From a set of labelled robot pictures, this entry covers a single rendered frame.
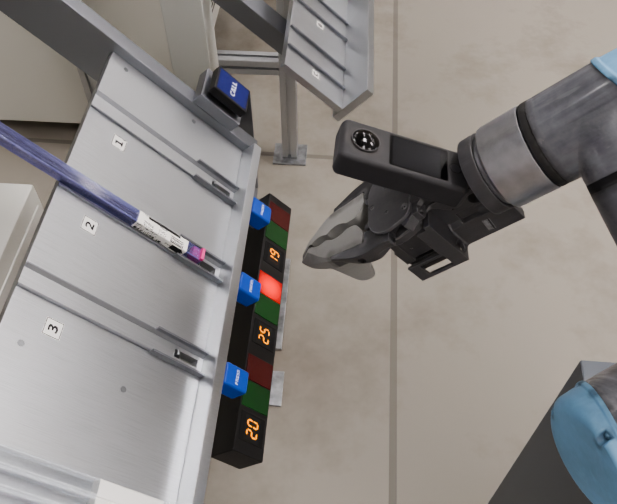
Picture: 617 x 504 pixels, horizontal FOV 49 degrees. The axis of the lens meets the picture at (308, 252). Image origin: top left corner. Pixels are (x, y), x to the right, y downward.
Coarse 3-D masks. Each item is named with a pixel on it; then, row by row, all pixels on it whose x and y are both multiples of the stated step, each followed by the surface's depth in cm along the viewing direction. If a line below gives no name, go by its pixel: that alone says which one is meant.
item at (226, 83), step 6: (222, 72) 78; (222, 78) 78; (228, 78) 79; (222, 84) 77; (228, 84) 78; (234, 84) 79; (240, 84) 80; (222, 90) 77; (228, 90) 78; (234, 90) 79; (240, 90) 80; (246, 90) 81; (234, 96) 78; (240, 96) 79; (246, 96) 80; (240, 102) 79; (246, 102) 80
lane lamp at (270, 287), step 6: (264, 276) 78; (270, 276) 79; (264, 282) 78; (270, 282) 79; (276, 282) 79; (264, 288) 77; (270, 288) 78; (276, 288) 79; (264, 294) 77; (270, 294) 78; (276, 294) 78; (276, 300) 78
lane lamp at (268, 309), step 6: (264, 300) 76; (270, 300) 77; (258, 306) 75; (264, 306) 76; (270, 306) 77; (276, 306) 78; (258, 312) 75; (264, 312) 76; (270, 312) 76; (276, 312) 77; (264, 318) 75; (270, 318) 76; (276, 318) 77; (276, 324) 76
